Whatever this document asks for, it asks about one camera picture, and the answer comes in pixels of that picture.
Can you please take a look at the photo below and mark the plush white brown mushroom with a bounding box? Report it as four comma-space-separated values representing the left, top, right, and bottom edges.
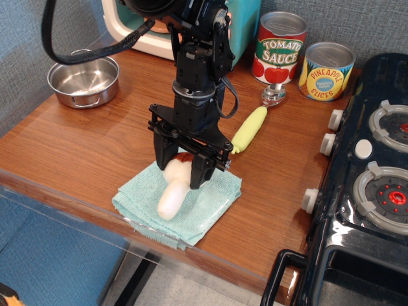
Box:
157, 152, 194, 221

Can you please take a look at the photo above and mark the pineapple slices can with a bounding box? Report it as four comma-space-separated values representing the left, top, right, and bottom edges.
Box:
298, 41, 356, 101

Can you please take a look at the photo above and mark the stainless steel pot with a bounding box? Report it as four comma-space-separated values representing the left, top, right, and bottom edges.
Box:
47, 57, 120, 109

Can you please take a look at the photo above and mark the spoon with yellow-green handle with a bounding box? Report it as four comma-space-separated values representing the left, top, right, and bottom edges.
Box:
231, 83, 286, 154

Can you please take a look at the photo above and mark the dark toy stove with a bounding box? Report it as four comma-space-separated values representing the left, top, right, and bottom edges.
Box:
261, 53, 407, 305

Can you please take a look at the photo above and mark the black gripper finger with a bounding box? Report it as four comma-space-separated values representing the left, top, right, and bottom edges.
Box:
154, 131, 179, 170
190, 156, 216, 189

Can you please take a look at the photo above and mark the light teal folded cloth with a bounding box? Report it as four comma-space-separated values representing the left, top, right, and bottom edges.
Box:
112, 163, 242, 249

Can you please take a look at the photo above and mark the orange plush object corner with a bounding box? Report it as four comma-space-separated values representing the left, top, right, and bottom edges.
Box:
0, 295, 25, 306

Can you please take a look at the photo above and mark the tomato sauce can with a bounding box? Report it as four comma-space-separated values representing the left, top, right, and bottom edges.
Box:
252, 11, 308, 84

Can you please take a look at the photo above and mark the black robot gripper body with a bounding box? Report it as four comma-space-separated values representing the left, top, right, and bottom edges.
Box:
149, 89, 233, 171

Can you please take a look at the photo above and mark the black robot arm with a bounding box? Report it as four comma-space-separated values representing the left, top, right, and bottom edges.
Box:
125, 1, 239, 189

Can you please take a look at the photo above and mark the toy microwave teal cream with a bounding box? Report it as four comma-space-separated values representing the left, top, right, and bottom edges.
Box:
102, 0, 261, 64

